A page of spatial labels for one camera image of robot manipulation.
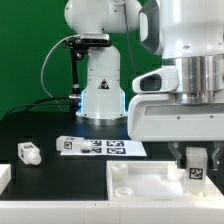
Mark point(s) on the white U-shaped fence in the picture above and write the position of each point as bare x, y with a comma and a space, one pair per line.
106, 212

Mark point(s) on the black camera on stand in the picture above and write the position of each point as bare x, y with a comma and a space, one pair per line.
79, 46

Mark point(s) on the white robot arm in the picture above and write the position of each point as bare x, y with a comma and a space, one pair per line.
183, 100

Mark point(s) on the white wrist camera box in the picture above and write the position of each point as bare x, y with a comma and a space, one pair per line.
163, 80

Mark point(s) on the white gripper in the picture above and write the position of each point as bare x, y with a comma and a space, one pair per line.
155, 118

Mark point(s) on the paper sheet with markers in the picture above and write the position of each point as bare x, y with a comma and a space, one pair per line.
111, 148

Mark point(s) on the white square tabletop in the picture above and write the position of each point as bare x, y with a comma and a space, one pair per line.
156, 181

